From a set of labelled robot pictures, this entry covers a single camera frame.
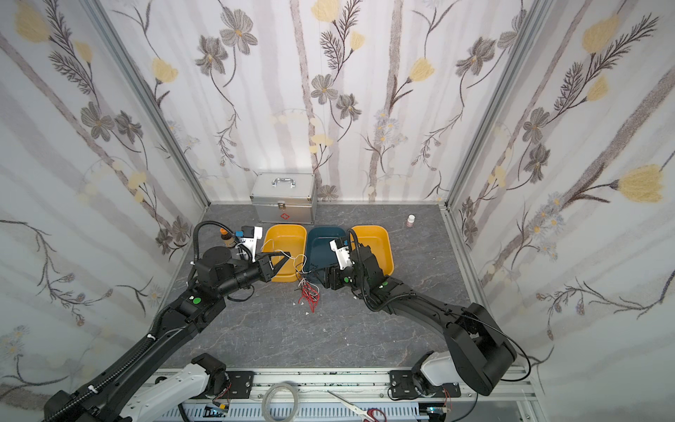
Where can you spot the right yellow plastic bin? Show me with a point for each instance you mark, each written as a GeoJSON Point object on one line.
{"type": "Point", "coordinates": [378, 240]}

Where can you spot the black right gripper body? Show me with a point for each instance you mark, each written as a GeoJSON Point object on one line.
{"type": "Point", "coordinates": [342, 274]}

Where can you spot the dark teal plastic bin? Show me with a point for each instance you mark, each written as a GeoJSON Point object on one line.
{"type": "Point", "coordinates": [318, 253]}

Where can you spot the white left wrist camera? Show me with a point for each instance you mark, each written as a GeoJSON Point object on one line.
{"type": "Point", "coordinates": [248, 237]}

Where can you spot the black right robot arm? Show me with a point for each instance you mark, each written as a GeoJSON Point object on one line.
{"type": "Point", "coordinates": [480, 352]}

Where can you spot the left yellow plastic bin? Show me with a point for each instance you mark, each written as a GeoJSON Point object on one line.
{"type": "Point", "coordinates": [290, 238]}

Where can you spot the silver aluminium first-aid case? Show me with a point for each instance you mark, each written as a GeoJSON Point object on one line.
{"type": "Point", "coordinates": [285, 198]}

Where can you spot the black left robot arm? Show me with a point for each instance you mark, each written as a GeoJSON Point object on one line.
{"type": "Point", "coordinates": [116, 394]}

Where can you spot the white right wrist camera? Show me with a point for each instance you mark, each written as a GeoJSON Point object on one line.
{"type": "Point", "coordinates": [342, 253]}

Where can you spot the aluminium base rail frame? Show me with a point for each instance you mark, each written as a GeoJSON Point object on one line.
{"type": "Point", "coordinates": [302, 395]}

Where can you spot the brown bottle orange cap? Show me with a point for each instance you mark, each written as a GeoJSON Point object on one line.
{"type": "Point", "coordinates": [229, 240]}

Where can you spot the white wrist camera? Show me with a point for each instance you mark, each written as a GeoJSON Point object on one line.
{"type": "Point", "coordinates": [342, 253]}
{"type": "Point", "coordinates": [248, 237]}

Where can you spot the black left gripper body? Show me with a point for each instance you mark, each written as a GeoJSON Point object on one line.
{"type": "Point", "coordinates": [264, 266]}

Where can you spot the scissors on rail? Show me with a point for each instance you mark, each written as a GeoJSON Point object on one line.
{"type": "Point", "coordinates": [354, 408]}

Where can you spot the yellow plastic bin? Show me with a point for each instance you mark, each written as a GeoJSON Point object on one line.
{"type": "Point", "coordinates": [378, 240]}
{"type": "Point", "coordinates": [290, 238]}

